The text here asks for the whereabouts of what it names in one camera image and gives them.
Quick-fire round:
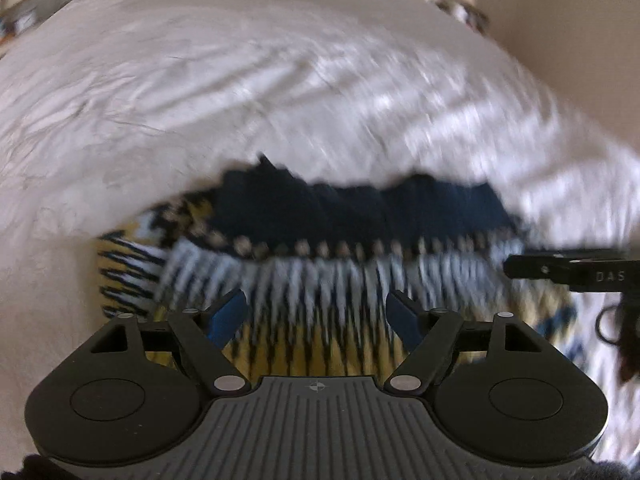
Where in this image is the white bed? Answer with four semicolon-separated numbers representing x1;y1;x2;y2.
0;0;640;461

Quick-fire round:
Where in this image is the black cable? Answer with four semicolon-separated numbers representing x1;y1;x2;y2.
595;297;640;386

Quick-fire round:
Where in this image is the patterned knit sweater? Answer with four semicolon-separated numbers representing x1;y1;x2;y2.
96;154;583;378

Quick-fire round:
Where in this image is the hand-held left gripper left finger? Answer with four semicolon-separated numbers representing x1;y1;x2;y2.
79;287;252;397

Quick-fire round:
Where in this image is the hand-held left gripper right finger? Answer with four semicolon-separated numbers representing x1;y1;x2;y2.
383;288;554;394

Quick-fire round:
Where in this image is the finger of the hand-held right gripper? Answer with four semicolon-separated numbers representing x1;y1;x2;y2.
501;248;629;286

